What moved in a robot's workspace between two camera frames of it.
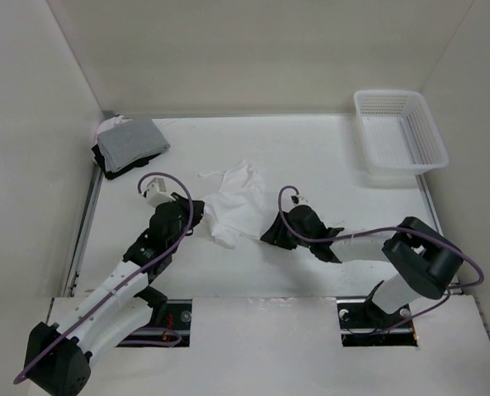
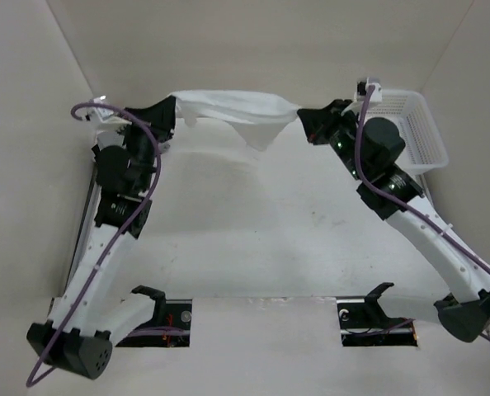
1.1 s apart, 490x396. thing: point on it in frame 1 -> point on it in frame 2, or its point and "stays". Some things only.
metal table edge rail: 70,287 stays
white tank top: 237,209 -> 256,118
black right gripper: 276,236 -> 317,123
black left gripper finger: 198,210 -> 162,116
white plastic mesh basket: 400,134 stays
